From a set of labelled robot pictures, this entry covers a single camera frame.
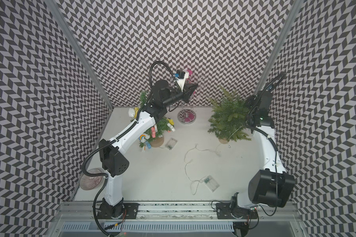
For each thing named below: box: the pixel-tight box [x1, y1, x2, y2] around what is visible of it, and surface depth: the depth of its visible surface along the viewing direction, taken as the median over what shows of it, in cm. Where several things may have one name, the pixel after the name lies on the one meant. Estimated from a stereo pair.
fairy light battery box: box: [203, 174, 221, 193], surface depth 84 cm
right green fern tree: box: [207, 85, 252, 145], surface depth 80 cm
